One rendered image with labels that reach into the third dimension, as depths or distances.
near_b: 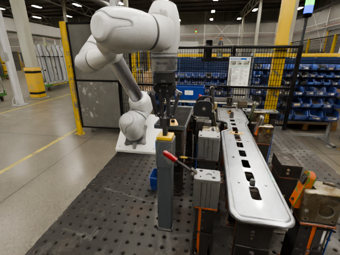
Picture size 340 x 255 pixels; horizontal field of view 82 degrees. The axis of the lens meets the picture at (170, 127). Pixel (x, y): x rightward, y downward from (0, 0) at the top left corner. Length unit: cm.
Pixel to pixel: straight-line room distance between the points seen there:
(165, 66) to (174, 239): 73
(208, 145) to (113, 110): 305
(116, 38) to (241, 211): 60
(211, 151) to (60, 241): 76
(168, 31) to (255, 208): 60
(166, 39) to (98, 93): 326
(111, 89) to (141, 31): 317
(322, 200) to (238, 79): 165
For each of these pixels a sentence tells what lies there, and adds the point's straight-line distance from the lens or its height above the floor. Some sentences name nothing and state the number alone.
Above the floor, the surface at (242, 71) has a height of 130.
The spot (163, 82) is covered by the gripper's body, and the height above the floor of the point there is 136.
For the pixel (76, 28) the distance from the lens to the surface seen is 396.
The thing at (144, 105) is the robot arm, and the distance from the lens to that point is 152.
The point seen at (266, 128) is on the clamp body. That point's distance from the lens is 134.
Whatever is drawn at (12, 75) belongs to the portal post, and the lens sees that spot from 777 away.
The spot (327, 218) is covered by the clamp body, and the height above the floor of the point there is 97.
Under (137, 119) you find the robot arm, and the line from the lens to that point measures 149.
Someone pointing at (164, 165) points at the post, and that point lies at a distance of 79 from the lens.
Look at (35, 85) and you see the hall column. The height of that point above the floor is 48.
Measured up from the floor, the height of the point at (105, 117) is 38.
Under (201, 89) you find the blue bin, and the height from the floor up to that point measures 114.
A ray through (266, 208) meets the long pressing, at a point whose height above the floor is 100.
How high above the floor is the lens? 144
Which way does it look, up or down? 20 degrees down
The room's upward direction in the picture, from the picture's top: straight up
